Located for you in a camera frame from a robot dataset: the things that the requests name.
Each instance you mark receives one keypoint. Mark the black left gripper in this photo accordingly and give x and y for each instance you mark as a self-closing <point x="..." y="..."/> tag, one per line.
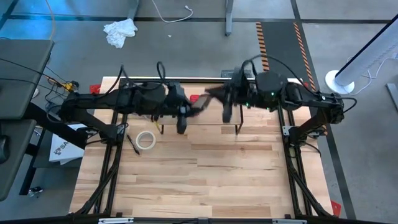
<point x="175" y="99"/>

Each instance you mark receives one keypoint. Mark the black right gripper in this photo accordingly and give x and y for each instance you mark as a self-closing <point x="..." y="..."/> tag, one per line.
<point x="245" y="90"/>

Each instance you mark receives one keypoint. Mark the white tape roll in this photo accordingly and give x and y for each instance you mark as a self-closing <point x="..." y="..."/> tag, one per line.
<point x="137" y="140"/>

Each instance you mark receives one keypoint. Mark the black pen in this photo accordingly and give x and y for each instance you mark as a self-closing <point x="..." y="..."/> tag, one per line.
<point x="133" y="144"/>

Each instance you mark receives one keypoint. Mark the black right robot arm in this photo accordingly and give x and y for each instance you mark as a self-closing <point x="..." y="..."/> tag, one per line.
<point x="311" y="99"/>

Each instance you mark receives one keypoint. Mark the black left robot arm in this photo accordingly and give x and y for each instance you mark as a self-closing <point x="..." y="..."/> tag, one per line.
<point x="93" y="101"/>

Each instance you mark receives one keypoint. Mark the grey control box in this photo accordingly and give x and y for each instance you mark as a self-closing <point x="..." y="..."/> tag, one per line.
<point x="227" y="74"/>

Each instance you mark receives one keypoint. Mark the small yellow tag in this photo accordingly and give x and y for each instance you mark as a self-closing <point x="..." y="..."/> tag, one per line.
<point x="157" y="127"/>

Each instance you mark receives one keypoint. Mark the grey desk leg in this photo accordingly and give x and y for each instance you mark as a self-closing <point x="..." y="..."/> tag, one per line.
<point x="229" y="18"/>
<point x="133" y="9"/>

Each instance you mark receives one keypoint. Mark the red clamp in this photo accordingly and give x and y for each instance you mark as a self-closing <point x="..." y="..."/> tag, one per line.
<point x="306" y="84"/>
<point x="94" y="88"/>
<point x="335" y="208"/>

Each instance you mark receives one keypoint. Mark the crumpled white cloth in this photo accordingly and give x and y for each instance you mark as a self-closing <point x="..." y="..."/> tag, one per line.
<point x="119" y="31"/>

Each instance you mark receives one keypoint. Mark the white tower fan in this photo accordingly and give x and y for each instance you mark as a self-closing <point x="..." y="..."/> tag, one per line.
<point x="340" y="81"/>

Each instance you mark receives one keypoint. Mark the white printed bag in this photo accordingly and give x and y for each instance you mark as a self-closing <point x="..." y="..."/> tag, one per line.
<point x="65" y="149"/>

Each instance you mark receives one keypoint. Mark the grey desk top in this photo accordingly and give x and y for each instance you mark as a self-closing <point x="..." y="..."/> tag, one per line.
<point x="21" y="77"/>
<point x="12" y="161"/>

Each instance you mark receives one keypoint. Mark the small black caster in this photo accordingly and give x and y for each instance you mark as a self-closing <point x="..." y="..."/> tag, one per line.
<point x="35" y="191"/>

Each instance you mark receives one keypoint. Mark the black computer mouse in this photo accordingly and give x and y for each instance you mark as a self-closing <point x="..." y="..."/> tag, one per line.
<point x="3" y="149"/>

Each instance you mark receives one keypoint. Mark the wooden shelf with black frame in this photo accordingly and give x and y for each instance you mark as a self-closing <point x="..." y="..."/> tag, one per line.
<point x="205" y="119"/>

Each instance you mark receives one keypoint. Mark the black table rig frame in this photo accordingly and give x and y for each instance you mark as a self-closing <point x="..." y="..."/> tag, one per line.
<point x="199" y="80"/>

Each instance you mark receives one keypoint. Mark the grey arm base bracket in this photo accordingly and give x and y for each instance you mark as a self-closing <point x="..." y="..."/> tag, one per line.
<point x="287" y="130"/>

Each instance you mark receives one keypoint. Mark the silver edge bracket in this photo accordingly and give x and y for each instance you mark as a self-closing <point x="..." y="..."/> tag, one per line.
<point x="115" y="221"/>
<point x="289" y="221"/>

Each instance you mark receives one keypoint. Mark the black desk base frame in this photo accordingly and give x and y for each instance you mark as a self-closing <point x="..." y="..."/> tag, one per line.
<point x="31" y="168"/>

